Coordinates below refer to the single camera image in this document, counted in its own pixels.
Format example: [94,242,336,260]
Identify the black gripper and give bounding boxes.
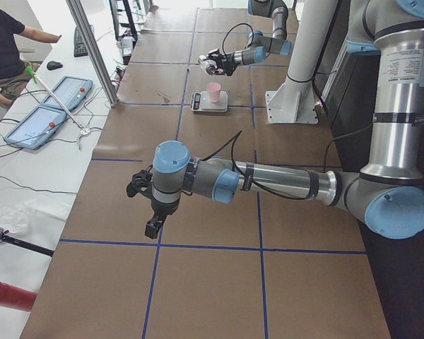
[207,49,237,76]
[126,169,179,239]

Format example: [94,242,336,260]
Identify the clear glass sauce bottle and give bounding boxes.
[198,55,220,76]

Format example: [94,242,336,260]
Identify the pink paper cup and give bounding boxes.
[206,82,221,103]

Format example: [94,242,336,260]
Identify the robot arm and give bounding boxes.
[126,1,424,239]
[198,1,291,76]

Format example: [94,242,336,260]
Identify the digital kitchen scale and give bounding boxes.
[190,91,228,113]

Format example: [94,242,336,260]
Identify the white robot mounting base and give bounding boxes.
[266,0,338,124]

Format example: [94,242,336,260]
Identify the grabber stick tool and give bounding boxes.
[25,66,90,150]

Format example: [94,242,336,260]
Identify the black keyboard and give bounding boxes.
[73,28,88,57]

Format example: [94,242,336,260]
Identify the blue teach pendant near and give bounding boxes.
[4,105,66,150]

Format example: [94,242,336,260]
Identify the blue teach pendant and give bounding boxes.
[52,76,93,112]
[4,105,66,150]

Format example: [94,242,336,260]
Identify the black tripod rod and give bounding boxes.
[0,227,54,257]

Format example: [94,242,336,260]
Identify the blue teach pendant far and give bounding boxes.
[52,76,93,112]

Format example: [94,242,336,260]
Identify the red cylinder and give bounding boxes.
[0,282,37,311]

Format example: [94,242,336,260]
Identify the black computer mouse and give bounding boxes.
[46,61,63,71]

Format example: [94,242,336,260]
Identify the seated person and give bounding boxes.
[0,9,61,109]

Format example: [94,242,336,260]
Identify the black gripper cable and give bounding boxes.
[221,23,256,57]

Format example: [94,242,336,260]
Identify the aluminium frame post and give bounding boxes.
[66,0,119,107]

